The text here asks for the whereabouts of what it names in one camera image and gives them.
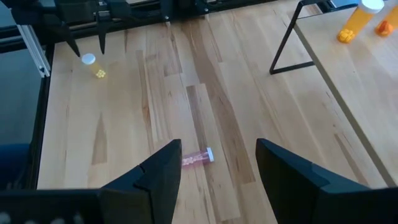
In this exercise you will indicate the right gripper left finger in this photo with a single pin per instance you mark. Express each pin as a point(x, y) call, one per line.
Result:
point(158, 186)

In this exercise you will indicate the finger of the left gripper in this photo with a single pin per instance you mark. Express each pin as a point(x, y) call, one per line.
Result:
point(70, 35)
point(101, 37)

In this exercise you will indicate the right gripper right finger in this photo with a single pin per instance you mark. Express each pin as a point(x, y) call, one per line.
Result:
point(286, 186)

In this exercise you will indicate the yellow pill bottle white cap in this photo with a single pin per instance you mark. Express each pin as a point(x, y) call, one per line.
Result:
point(90, 60)

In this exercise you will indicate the pink pill bottle white cap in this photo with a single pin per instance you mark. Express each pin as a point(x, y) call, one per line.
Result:
point(199, 157)

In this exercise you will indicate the orange pill bottle white cap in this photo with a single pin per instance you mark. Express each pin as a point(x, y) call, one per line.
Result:
point(385, 28)
point(357, 21)

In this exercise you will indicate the wooden shelf black metal legs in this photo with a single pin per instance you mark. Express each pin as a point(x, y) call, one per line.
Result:
point(357, 93)

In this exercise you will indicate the silver aluminium bracket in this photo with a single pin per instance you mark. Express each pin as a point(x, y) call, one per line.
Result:
point(34, 49)

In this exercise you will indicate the black aluminium table frame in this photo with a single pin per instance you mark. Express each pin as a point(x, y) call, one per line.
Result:
point(149, 14)

